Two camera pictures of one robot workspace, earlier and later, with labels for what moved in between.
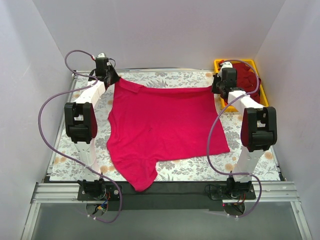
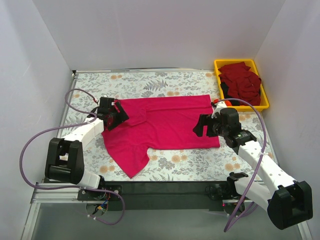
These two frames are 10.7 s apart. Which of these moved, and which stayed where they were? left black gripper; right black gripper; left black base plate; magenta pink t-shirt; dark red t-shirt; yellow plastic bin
Moved: magenta pink t-shirt; left black gripper; right black gripper
Stayed: yellow plastic bin; dark red t-shirt; left black base plate
